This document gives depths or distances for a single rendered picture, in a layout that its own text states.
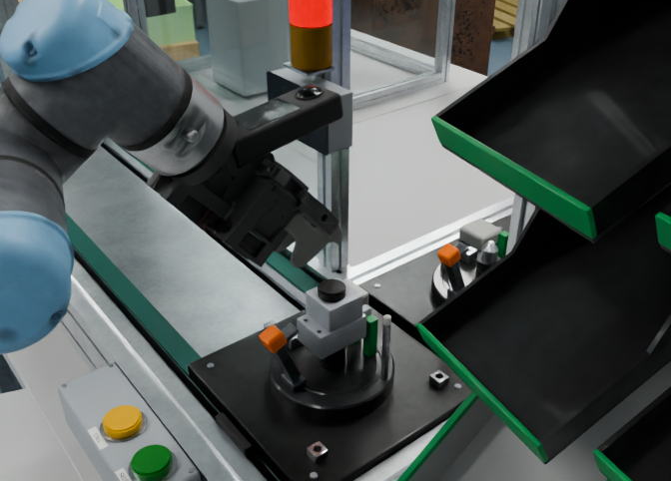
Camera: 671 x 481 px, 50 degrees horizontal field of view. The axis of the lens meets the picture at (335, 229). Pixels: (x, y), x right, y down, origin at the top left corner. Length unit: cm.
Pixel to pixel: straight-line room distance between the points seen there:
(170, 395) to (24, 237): 49
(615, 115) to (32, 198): 33
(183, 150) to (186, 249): 63
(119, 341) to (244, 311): 18
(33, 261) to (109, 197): 97
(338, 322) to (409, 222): 60
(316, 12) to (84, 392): 50
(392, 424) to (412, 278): 27
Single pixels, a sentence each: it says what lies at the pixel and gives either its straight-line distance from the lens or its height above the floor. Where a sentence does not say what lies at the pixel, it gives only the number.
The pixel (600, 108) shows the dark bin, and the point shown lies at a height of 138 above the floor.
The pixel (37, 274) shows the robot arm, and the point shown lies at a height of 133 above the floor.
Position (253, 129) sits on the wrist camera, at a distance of 60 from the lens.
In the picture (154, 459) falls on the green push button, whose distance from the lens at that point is 78.
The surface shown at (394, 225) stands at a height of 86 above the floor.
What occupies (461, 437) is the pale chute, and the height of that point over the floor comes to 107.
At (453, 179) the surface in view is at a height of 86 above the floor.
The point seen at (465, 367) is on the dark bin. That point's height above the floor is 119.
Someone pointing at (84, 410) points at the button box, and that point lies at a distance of 86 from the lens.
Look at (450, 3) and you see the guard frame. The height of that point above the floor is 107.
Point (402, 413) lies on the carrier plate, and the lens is 80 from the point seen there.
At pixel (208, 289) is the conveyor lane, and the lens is 108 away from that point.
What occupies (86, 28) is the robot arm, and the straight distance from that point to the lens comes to 50.
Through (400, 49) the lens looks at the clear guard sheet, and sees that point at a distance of 213.
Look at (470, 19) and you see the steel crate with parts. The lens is 417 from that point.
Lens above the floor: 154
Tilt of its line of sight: 31 degrees down
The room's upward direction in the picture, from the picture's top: straight up
